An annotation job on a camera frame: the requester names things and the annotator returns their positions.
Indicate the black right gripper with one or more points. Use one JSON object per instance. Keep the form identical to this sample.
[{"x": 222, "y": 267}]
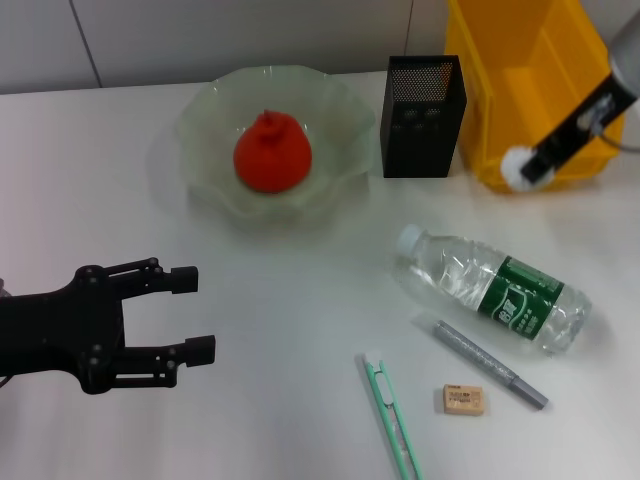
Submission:
[{"x": 600, "y": 107}]

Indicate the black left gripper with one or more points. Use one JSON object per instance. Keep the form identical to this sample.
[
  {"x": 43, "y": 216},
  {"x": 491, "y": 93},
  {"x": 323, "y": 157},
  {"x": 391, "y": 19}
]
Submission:
[{"x": 65, "y": 330}]

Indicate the white paper ball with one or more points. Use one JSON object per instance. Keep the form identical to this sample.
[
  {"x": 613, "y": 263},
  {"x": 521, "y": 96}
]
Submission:
[{"x": 512, "y": 165}]

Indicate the clear green-label water bottle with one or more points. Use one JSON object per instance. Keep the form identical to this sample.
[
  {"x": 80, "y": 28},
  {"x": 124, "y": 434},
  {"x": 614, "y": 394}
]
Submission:
[{"x": 450, "y": 270}]

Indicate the red-orange fruit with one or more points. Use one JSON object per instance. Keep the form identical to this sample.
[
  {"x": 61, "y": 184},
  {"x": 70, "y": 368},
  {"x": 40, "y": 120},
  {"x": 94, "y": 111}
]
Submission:
[{"x": 272, "y": 155}]

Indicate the black mesh pen holder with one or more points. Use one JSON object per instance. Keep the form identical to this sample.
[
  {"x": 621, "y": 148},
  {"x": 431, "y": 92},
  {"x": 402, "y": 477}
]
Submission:
[{"x": 420, "y": 145}]

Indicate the green glass fruit bowl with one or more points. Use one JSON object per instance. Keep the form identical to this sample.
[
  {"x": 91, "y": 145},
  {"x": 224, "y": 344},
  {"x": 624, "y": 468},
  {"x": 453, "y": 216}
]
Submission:
[{"x": 215, "y": 130}]

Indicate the grey marker pen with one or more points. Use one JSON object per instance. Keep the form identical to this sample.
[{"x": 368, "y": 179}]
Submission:
[{"x": 480, "y": 357}]

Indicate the small beige eraser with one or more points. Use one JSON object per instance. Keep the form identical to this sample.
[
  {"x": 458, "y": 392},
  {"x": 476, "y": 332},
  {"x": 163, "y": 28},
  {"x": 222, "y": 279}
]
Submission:
[{"x": 463, "y": 399}]

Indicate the yellow plastic bin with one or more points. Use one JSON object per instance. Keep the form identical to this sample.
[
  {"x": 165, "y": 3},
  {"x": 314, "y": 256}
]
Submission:
[{"x": 525, "y": 100}]

